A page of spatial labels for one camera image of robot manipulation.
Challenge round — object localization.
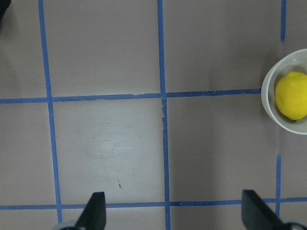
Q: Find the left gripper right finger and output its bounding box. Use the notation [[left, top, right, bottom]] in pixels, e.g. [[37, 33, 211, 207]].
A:
[[241, 190, 284, 230]]

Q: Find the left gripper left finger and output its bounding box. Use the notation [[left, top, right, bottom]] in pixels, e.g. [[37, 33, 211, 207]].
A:
[[74, 192, 106, 230]]

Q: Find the white ceramic bowl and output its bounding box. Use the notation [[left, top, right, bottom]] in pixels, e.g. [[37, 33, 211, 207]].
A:
[[261, 49, 307, 135]]

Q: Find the yellow lemon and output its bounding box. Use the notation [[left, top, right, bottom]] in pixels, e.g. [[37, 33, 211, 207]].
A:
[[274, 71, 307, 121]]

